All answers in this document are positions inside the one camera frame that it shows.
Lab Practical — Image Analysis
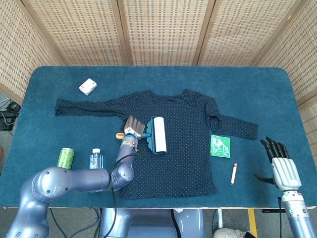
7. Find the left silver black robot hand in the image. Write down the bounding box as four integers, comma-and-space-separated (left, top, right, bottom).
120, 115, 146, 141

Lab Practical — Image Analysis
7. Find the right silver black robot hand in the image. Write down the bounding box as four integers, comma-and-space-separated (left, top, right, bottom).
254, 136, 302, 192

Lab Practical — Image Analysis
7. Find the teal white lint roller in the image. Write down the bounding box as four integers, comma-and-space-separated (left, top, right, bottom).
115, 117, 167, 156

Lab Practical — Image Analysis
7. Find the dark blue polka dot shirt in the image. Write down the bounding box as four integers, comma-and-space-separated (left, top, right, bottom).
54, 89, 259, 200

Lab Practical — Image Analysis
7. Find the clear plastic water bottle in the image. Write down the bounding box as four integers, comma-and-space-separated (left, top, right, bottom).
89, 148, 103, 170

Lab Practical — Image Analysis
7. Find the teal tablecloth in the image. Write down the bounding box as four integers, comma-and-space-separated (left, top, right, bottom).
1, 65, 307, 208

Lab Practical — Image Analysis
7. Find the small white box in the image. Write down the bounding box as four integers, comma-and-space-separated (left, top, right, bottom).
78, 78, 98, 95

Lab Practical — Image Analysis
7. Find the green foil packet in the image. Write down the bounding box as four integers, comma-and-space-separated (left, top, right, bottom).
210, 134, 231, 158

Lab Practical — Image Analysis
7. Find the green drink can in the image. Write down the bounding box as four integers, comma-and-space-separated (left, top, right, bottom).
56, 147, 75, 171

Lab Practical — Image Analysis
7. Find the white shoe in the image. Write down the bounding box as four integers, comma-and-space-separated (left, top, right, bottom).
213, 227, 251, 238

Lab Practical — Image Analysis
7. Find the blue-grey robot torso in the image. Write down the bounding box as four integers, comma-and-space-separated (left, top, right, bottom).
99, 208, 206, 238

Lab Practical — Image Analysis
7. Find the woven wooden folding screen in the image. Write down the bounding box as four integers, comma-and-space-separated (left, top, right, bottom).
0, 0, 317, 159

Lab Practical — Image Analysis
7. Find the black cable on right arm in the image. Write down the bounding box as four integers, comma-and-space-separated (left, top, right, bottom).
277, 197, 283, 238

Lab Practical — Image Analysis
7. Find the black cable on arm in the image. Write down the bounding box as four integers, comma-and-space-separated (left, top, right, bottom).
277, 197, 283, 238
106, 148, 142, 238

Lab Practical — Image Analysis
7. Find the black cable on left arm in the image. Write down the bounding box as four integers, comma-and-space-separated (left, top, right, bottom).
106, 148, 142, 238

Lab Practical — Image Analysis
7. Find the black equipment with cables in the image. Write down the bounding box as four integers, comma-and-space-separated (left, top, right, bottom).
0, 98, 22, 132

